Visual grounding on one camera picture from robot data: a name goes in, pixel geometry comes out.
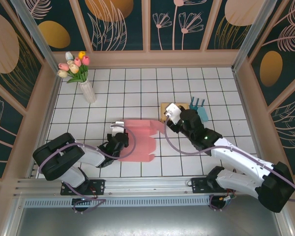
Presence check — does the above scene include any grey metal sheet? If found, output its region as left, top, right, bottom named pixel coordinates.
left=4, top=194, right=293, bottom=236

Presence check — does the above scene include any aluminium mounting rail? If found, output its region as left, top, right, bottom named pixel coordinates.
left=13, top=174, right=283, bottom=199

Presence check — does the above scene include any pink paper box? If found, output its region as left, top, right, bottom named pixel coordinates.
left=118, top=118, right=166, bottom=163

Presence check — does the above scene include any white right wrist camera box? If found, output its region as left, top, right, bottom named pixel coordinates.
left=164, top=103, right=183, bottom=124

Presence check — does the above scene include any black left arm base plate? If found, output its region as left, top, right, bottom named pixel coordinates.
left=60, top=178, right=106, bottom=196

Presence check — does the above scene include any slotted grey cable duct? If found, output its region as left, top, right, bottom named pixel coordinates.
left=23, top=195, right=212, bottom=208

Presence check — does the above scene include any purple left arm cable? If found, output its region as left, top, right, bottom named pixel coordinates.
left=38, top=122, right=137, bottom=214

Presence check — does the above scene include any teal garden fork wooden handle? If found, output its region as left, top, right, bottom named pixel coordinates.
left=188, top=97, right=206, bottom=111

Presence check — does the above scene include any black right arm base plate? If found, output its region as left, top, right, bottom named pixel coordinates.
left=191, top=177, right=236, bottom=195

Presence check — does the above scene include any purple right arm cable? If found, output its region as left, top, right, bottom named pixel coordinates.
left=164, top=114, right=295, bottom=212

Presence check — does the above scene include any artificial tulip bouquet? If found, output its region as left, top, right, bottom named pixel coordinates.
left=58, top=51, right=91, bottom=84

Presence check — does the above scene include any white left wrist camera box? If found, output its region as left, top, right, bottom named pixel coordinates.
left=110, top=120, right=126, bottom=135

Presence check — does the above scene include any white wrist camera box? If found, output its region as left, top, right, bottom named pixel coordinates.
left=110, top=120, right=126, bottom=135
left=164, top=103, right=183, bottom=124

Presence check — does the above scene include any white ribbed vase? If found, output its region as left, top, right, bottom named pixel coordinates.
left=79, top=80, right=97, bottom=103

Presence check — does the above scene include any light blue garden trowel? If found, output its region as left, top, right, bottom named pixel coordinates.
left=196, top=106, right=208, bottom=122

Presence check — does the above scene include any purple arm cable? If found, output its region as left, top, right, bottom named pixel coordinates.
left=164, top=114, right=295, bottom=212
left=38, top=122, right=137, bottom=214

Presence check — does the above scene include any yellow paper box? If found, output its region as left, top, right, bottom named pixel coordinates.
left=160, top=102, right=189, bottom=123

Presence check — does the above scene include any aluminium frame post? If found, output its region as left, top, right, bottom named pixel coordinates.
left=232, top=0, right=279, bottom=72
left=9, top=0, right=57, bottom=68

